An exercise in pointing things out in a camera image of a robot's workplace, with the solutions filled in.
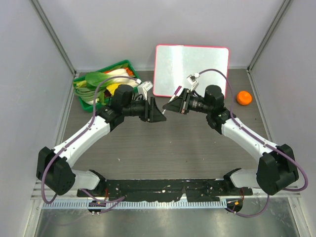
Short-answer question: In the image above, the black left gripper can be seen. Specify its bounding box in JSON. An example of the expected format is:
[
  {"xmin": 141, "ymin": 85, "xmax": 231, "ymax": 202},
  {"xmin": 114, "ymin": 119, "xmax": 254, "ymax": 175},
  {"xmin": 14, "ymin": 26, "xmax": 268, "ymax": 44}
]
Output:
[{"xmin": 122, "ymin": 95, "xmax": 166, "ymax": 122}]

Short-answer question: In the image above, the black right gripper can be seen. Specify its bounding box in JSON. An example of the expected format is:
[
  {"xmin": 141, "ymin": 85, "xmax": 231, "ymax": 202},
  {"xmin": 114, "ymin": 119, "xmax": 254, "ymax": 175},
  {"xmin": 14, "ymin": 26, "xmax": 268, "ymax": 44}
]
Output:
[{"xmin": 163, "ymin": 88, "xmax": 212, "ymax": 115}]

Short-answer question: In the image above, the purple capped marker pen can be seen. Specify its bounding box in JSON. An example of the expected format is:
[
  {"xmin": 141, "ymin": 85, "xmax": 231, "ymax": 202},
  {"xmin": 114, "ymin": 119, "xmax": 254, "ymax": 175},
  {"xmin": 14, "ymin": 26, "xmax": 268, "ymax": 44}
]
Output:
[{"xmin": 168, "ymin": 86, "xmax": 181, "ymax": 102}]

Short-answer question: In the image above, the pink framed whiteboard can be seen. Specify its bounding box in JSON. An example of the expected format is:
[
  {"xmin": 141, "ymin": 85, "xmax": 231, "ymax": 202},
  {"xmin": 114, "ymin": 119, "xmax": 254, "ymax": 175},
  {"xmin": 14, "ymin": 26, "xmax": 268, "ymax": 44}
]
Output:
[{"xmin": 153, "ymin": 44, "xmax": 229, "ymax": 97}]

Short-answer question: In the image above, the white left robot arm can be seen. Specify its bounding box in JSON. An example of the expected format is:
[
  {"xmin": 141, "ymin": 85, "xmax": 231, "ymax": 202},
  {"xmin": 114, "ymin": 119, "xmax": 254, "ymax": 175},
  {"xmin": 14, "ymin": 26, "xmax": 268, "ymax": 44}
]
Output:
[{"xmin": 36, "ymin": 84, "xmax": 166, "ymax": 197}]

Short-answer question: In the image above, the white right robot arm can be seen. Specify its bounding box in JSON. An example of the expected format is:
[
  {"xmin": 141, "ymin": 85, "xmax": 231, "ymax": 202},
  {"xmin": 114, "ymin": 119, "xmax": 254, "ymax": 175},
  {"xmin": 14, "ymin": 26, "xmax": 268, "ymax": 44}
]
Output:
[{"xmin": 163, "ymin": 85, "xmax": 299, "ymax": 196}]

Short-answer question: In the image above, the yellow white napa cabbage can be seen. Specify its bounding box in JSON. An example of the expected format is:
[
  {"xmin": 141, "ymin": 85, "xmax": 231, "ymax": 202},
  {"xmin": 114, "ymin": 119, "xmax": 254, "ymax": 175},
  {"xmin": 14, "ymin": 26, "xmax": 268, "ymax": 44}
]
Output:
[{"xmin": 106, "ymin": 78, "xmax": 139, "ymax": 96}]

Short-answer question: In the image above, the orange tangerine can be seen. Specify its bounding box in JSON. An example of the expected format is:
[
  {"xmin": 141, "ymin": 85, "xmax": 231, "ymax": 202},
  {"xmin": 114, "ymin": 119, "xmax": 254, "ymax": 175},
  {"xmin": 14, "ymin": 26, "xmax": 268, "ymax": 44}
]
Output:
[{"xmin": 236, "ymin": 91, "xmax": 252, "ymax": 106}]

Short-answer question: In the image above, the green bok choy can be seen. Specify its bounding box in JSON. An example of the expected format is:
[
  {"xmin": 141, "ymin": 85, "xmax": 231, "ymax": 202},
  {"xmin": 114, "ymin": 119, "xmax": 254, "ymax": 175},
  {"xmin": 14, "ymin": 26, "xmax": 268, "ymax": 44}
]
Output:
[{"xmin": 85, "ymin": 69, "xmax": 130, "ymax": 89}]

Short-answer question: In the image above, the green scallion bunch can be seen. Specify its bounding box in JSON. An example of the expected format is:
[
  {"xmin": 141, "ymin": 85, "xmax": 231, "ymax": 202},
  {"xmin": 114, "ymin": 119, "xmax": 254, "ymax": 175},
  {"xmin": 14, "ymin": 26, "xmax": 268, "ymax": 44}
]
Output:
[{"xmin": 75, "ymin": 87, "xmax": 105, "ymax": 105}]

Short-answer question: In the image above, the green plastic vegetable tray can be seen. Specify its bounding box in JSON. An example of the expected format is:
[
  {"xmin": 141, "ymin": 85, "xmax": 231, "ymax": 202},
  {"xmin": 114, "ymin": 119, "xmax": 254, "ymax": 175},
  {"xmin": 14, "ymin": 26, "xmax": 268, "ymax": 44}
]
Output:
[{"xmin": 73, "ymin": 60, "xmax": 142, "ymax": 113}]

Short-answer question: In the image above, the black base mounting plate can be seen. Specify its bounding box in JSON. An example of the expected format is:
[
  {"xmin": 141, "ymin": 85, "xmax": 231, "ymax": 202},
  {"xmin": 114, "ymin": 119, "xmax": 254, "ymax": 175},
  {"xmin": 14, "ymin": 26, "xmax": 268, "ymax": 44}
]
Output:
[{"xmin": 88, "ymin": 179, "xmax": 253, "ymax": 202}]

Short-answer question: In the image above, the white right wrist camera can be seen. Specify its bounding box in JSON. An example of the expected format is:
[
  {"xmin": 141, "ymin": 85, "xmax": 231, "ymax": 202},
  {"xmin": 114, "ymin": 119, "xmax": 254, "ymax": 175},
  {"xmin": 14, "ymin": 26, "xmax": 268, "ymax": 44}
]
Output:
[{"xmin": 187, "ymin": 73, "xmax": 200, "ymax": 92}]

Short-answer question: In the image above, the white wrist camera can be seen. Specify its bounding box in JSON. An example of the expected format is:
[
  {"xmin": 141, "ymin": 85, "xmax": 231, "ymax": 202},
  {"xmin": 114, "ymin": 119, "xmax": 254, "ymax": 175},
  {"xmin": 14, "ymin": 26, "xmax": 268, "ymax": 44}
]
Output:
[
  {"xmin": 187, "ymin": 73, "xmax": 200, "ymax": 92},
  {"xmin": 137, "ymin": 81, "xmax": 153, "ymax": 100}
]

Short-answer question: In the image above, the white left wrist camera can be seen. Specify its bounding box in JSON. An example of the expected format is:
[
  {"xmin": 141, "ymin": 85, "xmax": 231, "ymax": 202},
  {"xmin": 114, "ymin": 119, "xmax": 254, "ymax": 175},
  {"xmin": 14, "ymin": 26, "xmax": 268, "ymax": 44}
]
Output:
[{"xmin": 137, "ymin": 81, "xmax": 153, "ymax": 100}]

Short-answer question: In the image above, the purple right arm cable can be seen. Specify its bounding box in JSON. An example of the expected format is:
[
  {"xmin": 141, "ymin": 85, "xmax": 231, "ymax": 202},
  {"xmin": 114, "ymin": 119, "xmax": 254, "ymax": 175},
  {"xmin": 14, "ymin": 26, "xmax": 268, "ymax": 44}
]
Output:
[{"xmin": 197, "ymin": 68, "xmax": 309, "ymax": 218}]

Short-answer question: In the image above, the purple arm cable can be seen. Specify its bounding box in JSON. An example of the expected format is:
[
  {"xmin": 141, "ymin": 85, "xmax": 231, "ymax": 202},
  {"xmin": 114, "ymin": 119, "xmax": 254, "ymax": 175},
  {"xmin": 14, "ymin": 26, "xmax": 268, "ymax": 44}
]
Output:
[
  {"xmin": 40, "ymin": 76, "xmax": 143, "ymax": 215},
  {"xmin": 197, "ymin": 68, "xmax": 309, "ymax": 218}
]

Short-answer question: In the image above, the white slotted cable duct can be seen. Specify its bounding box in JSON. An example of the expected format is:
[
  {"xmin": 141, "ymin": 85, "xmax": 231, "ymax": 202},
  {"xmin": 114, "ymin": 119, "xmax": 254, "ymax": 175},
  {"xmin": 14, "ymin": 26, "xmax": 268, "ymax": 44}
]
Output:
[{"xmin": 42, "ymin": 199, "xmax": 227, "ymax": 210}]

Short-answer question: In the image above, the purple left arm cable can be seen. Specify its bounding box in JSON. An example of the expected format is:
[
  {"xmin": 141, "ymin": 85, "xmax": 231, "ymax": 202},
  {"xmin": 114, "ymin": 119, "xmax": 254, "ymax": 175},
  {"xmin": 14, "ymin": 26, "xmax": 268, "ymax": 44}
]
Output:
[{"xmin": 40, "ymin": 76, "xmax": 143, "ymax": 215}]

